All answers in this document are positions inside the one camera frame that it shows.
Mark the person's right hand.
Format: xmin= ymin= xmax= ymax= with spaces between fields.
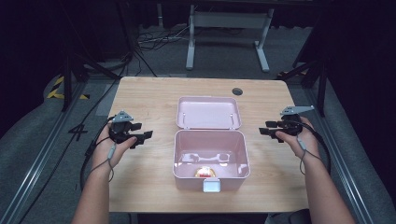
xmin=275 ymin=116 xmax=321 ymax=162

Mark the yellow black floor tape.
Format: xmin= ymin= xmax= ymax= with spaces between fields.
xmin=46 ymin=76 xmax=91 ymax=101

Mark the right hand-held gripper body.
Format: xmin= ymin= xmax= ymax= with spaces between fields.
xmin=279 ymin=105 xmax=316 ymax=136

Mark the white metal table frame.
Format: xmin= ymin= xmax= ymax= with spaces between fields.
xmin=185 ymin=4 xmax=276 ymax=74

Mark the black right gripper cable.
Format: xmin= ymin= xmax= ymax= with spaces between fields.
xmin=290 ymin=119 xmax=332 ymax=175

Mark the pink storage box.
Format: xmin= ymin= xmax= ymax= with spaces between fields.
xmin=172 ymin=95 xmax=251 ymax=194

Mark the small yellow red toy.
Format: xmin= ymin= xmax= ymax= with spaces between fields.
xmin=194 ymin=165 xmax=219 ymax=179

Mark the person's left hand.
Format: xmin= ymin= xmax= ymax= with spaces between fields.
xmin=92 ymin=122 xmax=138 ymax=177

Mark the black tripod stand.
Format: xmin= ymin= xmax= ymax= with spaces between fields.
xmin=276 ymin=18 xmax=331 ymax=119
xmin=61 ymin=0 xmax=159 ymax=113

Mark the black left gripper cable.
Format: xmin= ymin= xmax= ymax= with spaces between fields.
xmin=78 ymin=115 xmax=117 ymax=191

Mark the grey wrist strap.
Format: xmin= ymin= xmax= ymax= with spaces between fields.
xmin=88 ymin=142 xmax=118 ymax=183
xmin=295 ymin=135 xmax=323 ymax=175

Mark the bundle of floor cables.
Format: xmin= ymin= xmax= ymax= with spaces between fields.
xmin=135 ymin=23 xmax=191 ymax=52

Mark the grey right wrist strap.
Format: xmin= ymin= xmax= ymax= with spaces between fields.
xmin=295 ymin=135 xmax=323 ymax=175

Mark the aluminium floor rail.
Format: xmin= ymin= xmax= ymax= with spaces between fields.
xmin=0 ymin=81 xmax=89 ymax=224
xmin=304 ymin=88 xmax=375 ymax=224

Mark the grey left wrist strap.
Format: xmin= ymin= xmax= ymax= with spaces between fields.
xmin=88 ymin=142 xmax=118 ymax=183

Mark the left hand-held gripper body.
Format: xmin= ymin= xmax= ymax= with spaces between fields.
xmin=108 ymin=110 xmax=134 ymax=145

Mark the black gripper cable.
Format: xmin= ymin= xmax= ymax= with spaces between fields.
xmin=78 ymin=115 xmax=117 ymax=191
xmin=290 ymin=119 xmax=332 ymax=175

